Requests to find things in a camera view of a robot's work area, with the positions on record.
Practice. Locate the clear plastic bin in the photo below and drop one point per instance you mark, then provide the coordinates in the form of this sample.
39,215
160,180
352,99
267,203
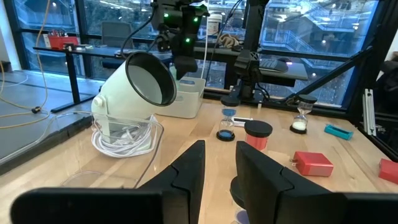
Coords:
77,149

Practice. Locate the red sand hourglass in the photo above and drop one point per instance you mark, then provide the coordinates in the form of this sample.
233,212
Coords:
256,141

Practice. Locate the beige cloth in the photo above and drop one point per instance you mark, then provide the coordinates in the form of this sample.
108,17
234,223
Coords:
228,40

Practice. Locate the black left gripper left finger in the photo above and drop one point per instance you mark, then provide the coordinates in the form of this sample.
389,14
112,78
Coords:
180,193

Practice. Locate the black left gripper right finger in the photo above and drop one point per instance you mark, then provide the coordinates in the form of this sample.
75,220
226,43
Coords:
280,199

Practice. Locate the long black office desk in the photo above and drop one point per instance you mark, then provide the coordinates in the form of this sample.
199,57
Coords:
72,77

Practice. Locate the white round cup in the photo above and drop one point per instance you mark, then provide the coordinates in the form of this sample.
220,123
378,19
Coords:
118,93

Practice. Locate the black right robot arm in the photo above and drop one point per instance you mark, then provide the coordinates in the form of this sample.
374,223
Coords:
248,65

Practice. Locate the small white digital clock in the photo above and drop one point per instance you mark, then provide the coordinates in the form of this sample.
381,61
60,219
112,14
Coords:
244,121

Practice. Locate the white sand hourglass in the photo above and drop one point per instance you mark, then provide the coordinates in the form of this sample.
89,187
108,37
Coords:
300,125

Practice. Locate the small red digital clock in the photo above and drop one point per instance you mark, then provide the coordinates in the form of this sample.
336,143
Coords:
388,171

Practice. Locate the red box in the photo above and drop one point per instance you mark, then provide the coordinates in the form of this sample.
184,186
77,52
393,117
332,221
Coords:
62,42

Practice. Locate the red USB wall charger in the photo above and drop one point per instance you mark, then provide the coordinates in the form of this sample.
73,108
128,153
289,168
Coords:
314,163

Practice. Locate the white plastic bin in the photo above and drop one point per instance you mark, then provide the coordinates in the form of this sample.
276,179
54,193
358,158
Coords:
183,102

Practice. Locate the grey office chair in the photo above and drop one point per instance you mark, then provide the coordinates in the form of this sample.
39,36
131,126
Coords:
116,34

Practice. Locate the white jar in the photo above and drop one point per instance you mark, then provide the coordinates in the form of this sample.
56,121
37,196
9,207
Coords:
214,25

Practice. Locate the silver aluminium extrusion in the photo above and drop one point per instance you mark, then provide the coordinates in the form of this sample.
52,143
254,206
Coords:
369,112

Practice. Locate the purple sand hourglass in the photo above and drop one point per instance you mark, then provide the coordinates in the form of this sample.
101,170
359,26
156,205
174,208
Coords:
236,193

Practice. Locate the small teal digital clock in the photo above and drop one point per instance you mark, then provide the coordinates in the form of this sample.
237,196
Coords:
339,133

